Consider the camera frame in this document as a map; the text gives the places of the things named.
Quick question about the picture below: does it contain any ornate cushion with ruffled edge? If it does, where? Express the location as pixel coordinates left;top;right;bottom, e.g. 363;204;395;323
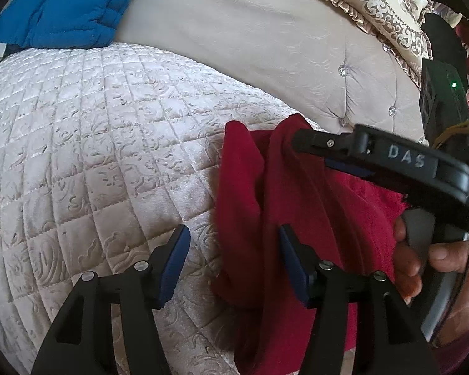
277;0;434;87

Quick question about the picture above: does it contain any person's right hand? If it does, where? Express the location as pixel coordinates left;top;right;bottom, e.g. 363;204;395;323
393;216;469;345

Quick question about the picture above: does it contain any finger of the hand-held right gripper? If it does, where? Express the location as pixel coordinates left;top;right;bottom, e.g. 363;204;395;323
324;158;376;184
291;124;371;159

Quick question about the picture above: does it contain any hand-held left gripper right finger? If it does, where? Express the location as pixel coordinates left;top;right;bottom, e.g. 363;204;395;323
278;224;440;375

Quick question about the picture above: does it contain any blue padded garment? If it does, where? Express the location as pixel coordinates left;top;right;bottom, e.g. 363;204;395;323
0;0;153;57

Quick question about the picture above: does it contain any beige tufted sofa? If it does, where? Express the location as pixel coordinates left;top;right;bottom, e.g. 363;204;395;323
113;0;431;141

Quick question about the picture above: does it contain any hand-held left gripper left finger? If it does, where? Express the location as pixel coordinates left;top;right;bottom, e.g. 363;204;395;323
30;224;191;375

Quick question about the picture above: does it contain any beige quilted sofa cover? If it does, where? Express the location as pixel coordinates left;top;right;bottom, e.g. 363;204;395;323
0;43;321;375

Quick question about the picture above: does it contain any red fleece garment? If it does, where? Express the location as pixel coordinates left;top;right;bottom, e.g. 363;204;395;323
211;114;415;375

